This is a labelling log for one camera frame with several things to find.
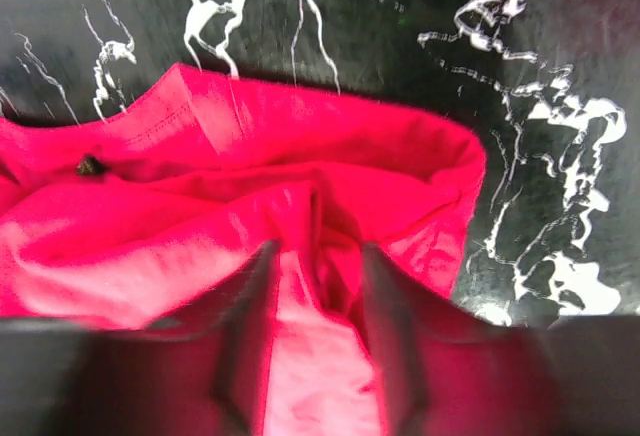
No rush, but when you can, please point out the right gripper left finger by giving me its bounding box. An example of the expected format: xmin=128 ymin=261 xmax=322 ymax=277
xmin=1 ymin=241 xmax=278 ymax=435

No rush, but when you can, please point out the crimson red t shirt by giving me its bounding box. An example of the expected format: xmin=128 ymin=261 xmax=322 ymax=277
xmin=1 ymin=65 xmax=486 ymax=435

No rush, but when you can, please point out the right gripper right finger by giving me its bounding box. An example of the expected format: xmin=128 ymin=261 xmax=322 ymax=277
xmin=362 ymin=245 xmax=639 ymax=435

